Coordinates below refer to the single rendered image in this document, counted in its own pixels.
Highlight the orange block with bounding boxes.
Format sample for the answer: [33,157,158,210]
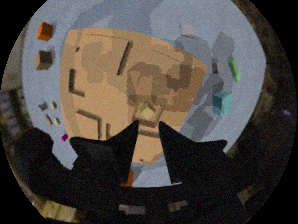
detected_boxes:
[36,22,55,41]

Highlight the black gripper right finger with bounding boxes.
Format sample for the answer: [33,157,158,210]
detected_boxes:
[158,120,227,184]

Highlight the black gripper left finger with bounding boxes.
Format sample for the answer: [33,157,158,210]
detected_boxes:
[69,120,140,185]

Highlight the green rectangular bar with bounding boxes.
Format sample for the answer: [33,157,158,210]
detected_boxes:
[227,57,241,83]

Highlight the small magenta block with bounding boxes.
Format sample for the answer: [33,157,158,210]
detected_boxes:
[61,135,68,141]

